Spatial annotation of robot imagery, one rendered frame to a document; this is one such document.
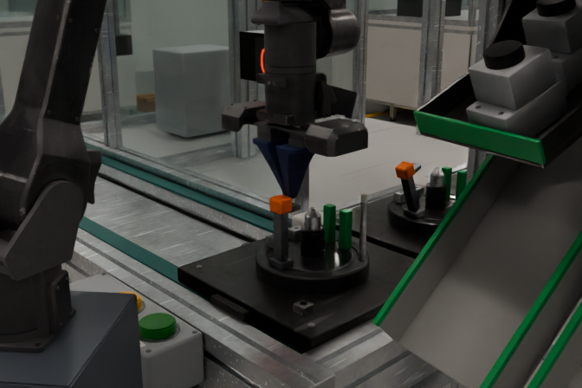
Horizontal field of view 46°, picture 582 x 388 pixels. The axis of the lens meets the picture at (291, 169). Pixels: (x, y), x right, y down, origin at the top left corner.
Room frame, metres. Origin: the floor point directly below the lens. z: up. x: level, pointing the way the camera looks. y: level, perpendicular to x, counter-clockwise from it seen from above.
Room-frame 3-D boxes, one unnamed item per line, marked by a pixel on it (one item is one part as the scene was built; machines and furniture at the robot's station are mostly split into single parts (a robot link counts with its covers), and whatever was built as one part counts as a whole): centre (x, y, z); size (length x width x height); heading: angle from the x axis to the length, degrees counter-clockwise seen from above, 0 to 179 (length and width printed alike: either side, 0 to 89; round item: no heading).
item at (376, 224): (0.96, -0.21, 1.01); 0.24 x 0.24 x 0.13; 43
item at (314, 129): (0.76, 0.00, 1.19); 0.19 x 0.06 x 0.08; 43
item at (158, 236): (1.02, 0.16, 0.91); 0.84 x 0.28 x 0.10; 43
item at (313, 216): (0.78, -0.03, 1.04); 0.02 x 0.02 x 0.03
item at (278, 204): (0.75, 0.01, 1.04); 0.04 x 0.02 x 0.08; 133
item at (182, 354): (0.70, 0.19, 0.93); 0.21 x 0.07 x 0.06; 43
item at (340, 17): (0.79, -0.02, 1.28); 0.12 x 0.08 x 0.11; 144
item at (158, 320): (0.65, 0.14, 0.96); 0.04 x 0.04 x 0.02
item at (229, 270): (0.78, -0.03, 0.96); 0.24 x 0.24 x 0.02; 43
